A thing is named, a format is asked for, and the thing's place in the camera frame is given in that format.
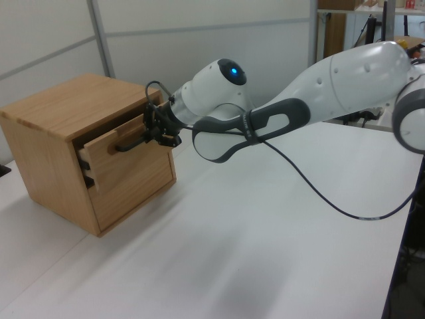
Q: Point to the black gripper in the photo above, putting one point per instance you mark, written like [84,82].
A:
[168,119]

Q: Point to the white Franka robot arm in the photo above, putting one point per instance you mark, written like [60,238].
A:
[348,83]

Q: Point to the wooden drawer with groove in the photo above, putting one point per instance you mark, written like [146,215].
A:
[133,194]

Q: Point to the pale wooden drawer cabinet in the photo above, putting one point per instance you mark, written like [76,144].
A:
[50,149]

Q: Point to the small black block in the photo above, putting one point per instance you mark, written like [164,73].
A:
[4,170]

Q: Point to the brown wooden cabinet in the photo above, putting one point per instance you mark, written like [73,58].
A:
[334,36]

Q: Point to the brown cardboard box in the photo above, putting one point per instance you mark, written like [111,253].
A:
[338,4]

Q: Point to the dark vertical pole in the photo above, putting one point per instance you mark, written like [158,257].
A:
[388,20]

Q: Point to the grey partition post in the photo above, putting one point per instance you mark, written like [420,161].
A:
[312,33]

